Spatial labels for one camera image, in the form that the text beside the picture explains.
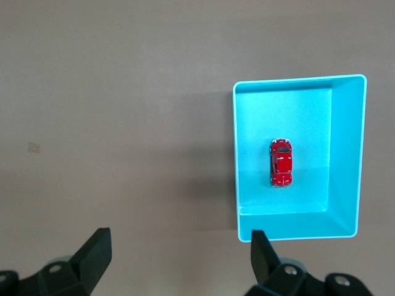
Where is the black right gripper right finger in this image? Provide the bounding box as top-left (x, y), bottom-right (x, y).
top-left (245, 229), bottom-right (373, 296)

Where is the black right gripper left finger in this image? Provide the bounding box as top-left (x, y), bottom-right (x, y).
top-left (0, 227), bottom-right (112, 296)

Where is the blue plastic box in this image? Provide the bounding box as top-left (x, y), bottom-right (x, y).
top-left (231, 73), bottom-right (368, 244)

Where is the red beetle toy car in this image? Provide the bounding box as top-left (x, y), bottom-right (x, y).
top-left (267, 138), bottom-right (293, 189)

